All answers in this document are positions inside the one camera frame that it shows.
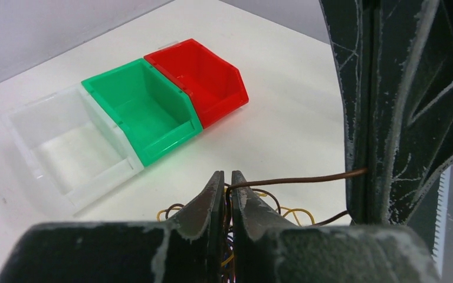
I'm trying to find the clear plastic bin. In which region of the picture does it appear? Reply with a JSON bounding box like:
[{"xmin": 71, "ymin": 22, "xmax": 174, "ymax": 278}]
[{"xmin": 2, "ymin": 84, "xmax": 144, "ymax": 217}]

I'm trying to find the brown cable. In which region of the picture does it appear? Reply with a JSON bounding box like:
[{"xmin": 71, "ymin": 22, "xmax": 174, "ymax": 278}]
[{"xmin": 225, "ymin": 167, "xmax": 368, "ymax": 228}]

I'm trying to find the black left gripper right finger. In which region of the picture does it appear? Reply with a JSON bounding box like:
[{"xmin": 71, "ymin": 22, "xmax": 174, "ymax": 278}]
[{"xmin": 231, "ymin": 170, "xmax": 440, "ymax": 282}]

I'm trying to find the white slotted cable duct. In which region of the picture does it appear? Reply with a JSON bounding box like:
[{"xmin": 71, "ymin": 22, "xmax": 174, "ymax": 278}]
[{"xmin": 432, "ymin": 167, "xmax": 451, "ymax": 277}]

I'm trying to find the cable bundle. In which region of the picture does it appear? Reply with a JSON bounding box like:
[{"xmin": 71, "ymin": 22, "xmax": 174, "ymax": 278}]
[{"xmin": 156, "ymin": 183, "xmax": 316, "ymax": 283}]

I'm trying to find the red plastic bin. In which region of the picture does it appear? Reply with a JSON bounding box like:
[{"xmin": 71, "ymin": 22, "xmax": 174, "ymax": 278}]
[{"xmin": 143, "ymin": 38, "xmax": 249, "ymax": 129}]

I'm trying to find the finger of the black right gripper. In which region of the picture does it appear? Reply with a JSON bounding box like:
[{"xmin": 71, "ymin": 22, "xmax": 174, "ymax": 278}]
[
  {"xmin": 373, "ymin": 1, "xmax": 453, "ymax": 224},
  {"xmin": 319, "ymin": 0, "xmax": 373, "ymax": 224}
]

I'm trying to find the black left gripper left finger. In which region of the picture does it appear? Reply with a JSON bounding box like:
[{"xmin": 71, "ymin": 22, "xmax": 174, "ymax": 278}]
[{"xmin": 0, "ymin": 171, "xmax": 224, "ymax": 282}]

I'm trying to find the green plastic bin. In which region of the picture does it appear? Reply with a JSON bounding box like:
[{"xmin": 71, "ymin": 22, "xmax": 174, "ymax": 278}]
[{"xmin": 81, "ymin": 58, "xmax": 203, "ymax": 166}]

